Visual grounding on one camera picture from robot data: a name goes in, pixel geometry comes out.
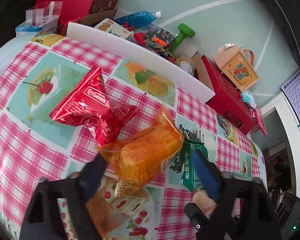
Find green dumbbell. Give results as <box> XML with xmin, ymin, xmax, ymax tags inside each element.
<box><xmin>169</xmin><ymin>23</ymin><xmax>196</xmax><ymax>55</ymax></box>

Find red snack packet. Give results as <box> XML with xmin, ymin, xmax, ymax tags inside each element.
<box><xmin>49</xmin><ymin>65</ymin><xmax>140</xmax><ymax>146</ymax></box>

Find white and yellow game box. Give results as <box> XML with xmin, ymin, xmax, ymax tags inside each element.
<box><xmin>94</xmin><ymin>18</ymin><xmax>134</xmax><ymax>40</ymax></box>

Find thin red card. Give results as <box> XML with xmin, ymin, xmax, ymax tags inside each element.
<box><xmin>251</xmin><ymin>106</ymin><xmax>268</xmax><ymax>137</ymax></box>

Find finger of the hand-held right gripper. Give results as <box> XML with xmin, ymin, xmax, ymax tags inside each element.
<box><xmin>184</xmin><ymin>202</ymin><xmax>217</xmax><ymax>240</ymax></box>

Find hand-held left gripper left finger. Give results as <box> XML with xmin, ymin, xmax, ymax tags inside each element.
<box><xmin>19</xmin><ymin>154</ymin><xmax>108</xmax><ymax>240</ymax></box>

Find red gift box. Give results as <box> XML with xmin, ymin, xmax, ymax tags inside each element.
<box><xmin>35</xmin><ymin>0</ymin><xmax>119</xmax><ymax>18</ymax></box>

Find clear plastic bottle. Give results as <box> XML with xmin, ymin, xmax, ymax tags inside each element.
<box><xmin>176</xmin><ymin>56</ymin><xmax>197</xmax><ymax>74</ymax></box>

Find white cabinet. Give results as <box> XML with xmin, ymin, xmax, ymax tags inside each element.
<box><xmin>262</xmin><ymin>92</ymin><xmax>300</xmax><ymax>205</ymax></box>

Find light blue wrapper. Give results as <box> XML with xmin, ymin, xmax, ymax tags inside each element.
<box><xmin>240</xmin><ymin>90</ymin><xmax>259</xmax><ymax>110</ymax></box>

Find dark green packet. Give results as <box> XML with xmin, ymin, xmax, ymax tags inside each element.
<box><xmin>180</xmin><ymin>140</ymin><xmax>209</xmax><ymax>192</ymax></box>

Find yellow house-shaped box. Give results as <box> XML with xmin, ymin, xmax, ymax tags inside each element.
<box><xmin>213</xmin><ymin>42</ymin><xmax>260</xmax><ymax>92</ymax></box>

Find blue bottle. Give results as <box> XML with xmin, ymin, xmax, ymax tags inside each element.
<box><xmin>114</xmin><ymin>10</ymin><xmax>163</xmax><ymax>28</ymax></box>

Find purple perforated basket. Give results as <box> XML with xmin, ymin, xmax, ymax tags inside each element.
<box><xmin>280</xmin><ymin>67</ymin><xmax>300</xmax><ymax>123</ymax></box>

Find pink checkered tablecloth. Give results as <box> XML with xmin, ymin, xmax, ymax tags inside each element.
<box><xmin>0</xmin><ymin>34</ymin><xmax>267</xmax><ymax>240</ymax></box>

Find red toy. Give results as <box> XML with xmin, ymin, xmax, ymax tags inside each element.
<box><xmin>133</xmin><ymin>32</ymin><xmax>148</xmax><ymax>46</ymax></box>

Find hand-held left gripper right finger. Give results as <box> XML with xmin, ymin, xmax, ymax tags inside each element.
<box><xmin>191</xmin><ymin>150</ymin><xmax>283</xmax><ymax>240</ymax></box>

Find clear plastic box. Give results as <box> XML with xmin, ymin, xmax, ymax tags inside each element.
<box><xmin>25</xmin><ymin>1</ymin><xmax>63</xmax><ymax>27</ymax></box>

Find cardboard box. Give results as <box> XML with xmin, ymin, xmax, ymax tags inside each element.
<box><xmin>65</xmin><ymin>9</ymin><xmax>215</xmax><ymax>85</ymax></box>

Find orange cracker packet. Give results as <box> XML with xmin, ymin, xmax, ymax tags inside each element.
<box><xmin>95</xmin><ymin>105</ymin><xmax>185</xmax><ymax>197</ymax></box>

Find orange jelly cup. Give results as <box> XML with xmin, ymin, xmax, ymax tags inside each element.
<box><xmin>192</xmin><ymin>189</ymin><xmax>217</xmax><ymax>217</ymax></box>

